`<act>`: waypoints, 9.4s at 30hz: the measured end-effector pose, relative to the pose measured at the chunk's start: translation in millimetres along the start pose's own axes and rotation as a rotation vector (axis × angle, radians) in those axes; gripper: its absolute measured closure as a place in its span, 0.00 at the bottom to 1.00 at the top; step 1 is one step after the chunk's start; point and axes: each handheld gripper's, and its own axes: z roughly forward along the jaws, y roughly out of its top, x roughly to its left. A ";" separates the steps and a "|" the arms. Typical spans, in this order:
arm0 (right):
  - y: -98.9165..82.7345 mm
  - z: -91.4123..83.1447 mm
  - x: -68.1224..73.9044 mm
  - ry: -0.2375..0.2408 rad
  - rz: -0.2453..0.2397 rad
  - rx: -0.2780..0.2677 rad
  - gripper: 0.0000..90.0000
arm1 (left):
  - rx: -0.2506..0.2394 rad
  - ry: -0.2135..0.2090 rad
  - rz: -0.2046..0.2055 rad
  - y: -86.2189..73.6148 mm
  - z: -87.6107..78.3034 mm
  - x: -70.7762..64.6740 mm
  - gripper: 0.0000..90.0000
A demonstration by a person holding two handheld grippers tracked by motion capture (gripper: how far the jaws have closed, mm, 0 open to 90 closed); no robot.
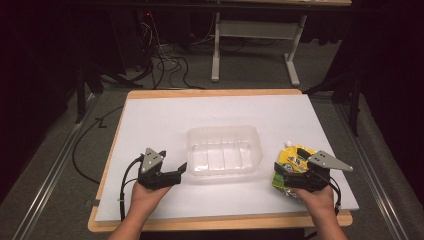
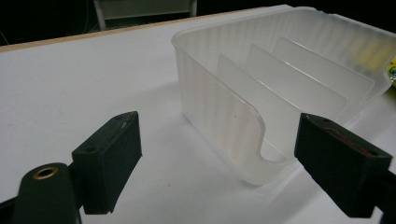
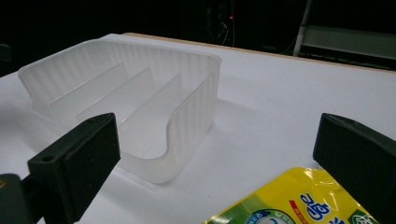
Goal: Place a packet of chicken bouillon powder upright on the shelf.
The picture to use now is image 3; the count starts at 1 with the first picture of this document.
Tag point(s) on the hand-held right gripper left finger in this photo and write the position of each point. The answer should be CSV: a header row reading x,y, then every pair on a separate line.
x,y
77,168

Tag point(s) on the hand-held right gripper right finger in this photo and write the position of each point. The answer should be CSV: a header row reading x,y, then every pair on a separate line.
x,y
358,158

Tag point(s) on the yellow green snack packet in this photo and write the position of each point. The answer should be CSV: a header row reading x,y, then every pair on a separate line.
x,y
292,202

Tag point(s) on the translucent plastic divided storage bin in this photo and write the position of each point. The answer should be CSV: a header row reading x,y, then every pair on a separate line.
x,y
149,102

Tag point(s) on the grey metal stand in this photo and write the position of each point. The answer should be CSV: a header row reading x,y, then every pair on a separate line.
x,y
342,40

